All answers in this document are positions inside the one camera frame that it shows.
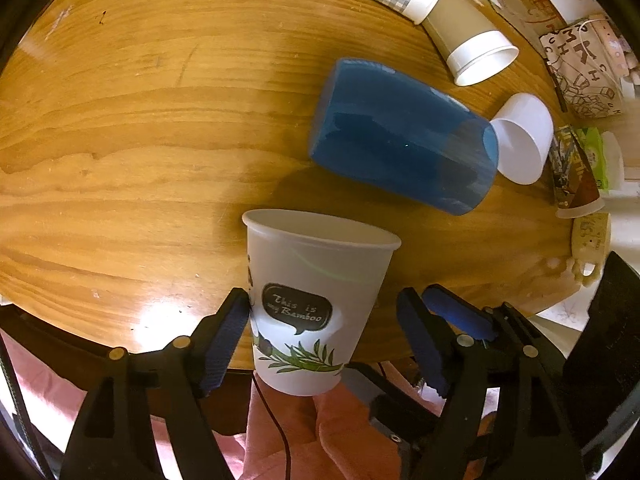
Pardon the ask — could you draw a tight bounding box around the green wet tissue packet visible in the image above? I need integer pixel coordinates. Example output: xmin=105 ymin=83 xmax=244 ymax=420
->
xmin=575 ymin=126 xmax=626 ymax=192

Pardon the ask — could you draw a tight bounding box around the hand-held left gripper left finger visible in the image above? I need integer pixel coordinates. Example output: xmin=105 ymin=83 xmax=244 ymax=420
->
xmin=60 ymin=287 xmax=251 ymax=480

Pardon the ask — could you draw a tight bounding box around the black cable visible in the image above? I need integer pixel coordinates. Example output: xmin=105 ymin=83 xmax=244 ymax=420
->
xmin=250 ymin=372 xmax=293 ymax=480

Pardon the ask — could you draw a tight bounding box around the blue translucent plastic cup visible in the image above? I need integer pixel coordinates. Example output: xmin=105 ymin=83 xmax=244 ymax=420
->
xmin=307 ymin=57 xmax=500 ymax=217

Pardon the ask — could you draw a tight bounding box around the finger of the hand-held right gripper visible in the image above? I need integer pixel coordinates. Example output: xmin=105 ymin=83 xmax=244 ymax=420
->
xmin=422 ymin=284 xmax=568 ymax=376
xmin=342 ymin=364 xmax=443 ymax=448

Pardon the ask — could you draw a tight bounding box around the brown stamped paper bag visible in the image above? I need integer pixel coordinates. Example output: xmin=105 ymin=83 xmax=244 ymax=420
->
xmin=494 ymin=0 xmax=570 ymax=37

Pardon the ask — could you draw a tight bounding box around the white cup with leaf print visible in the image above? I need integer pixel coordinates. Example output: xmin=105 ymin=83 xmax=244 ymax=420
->
xmin=241 ymin=208 xmax=402 ymax=397

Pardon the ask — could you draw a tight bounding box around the cream patterned cup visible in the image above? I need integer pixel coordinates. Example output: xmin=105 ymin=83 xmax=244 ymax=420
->
xmin=570 ymin=212 xmax=612 ymax=286

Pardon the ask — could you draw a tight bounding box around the pink cloth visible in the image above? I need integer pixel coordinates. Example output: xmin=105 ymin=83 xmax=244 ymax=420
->
xmin=0 ymin=330 xmax=401 ymax=480

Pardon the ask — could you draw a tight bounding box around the brown printed paper cup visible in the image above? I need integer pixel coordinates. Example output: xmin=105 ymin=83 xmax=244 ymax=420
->
xmin=550 ymin=125 xmax=606 ymax=219

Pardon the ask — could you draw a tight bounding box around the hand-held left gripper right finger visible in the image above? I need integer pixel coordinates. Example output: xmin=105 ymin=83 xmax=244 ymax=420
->
xmin=397 ymin=289 xmax=586 ymax=480

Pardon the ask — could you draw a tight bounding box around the small plain white cup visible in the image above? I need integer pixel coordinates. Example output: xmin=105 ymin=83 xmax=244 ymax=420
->
xmin=490 ymin=92 xmax=555 ymax=185

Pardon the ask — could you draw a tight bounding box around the tan paper cup white rim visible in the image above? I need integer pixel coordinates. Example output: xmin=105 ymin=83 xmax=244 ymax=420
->
xmin=422 ymin=0 xmax=520 ymax=86

